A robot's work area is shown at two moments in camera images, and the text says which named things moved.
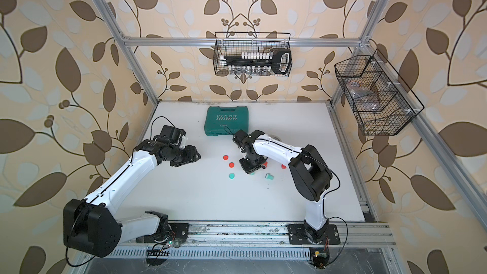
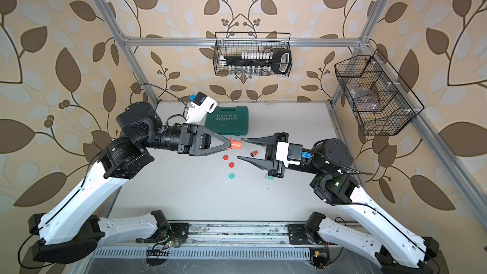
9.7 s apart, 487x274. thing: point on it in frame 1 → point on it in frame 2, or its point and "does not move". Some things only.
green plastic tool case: [220, 121] does not move
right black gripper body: [250, 163] → [272, 156]
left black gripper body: [182, 155] → [182, 139]
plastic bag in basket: [364, 98] does not move
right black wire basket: [381, 102] does not move
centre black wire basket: [250, 54] does not move
